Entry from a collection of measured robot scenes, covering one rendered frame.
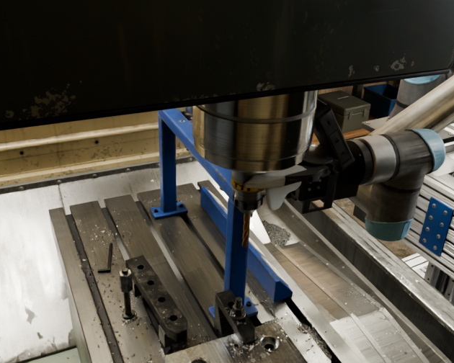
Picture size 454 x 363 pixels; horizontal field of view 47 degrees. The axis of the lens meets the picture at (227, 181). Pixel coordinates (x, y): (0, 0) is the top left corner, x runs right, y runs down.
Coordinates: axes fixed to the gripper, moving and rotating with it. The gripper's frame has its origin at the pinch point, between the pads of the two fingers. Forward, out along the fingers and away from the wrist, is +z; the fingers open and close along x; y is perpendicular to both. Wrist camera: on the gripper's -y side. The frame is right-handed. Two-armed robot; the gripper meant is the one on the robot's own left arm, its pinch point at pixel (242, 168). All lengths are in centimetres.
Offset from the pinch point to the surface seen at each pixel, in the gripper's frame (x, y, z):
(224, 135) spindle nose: -4.8, -7.8, 5.4
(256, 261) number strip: 29, 43, -21
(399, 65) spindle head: -12.5, -17.3, -12.1
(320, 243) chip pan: 60, 69, -64
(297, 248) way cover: 57, 67, -54
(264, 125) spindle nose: -7.6, -9.8, 1.6
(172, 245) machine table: 48, 48, -7
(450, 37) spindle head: -12.5, -20.3, -18.7
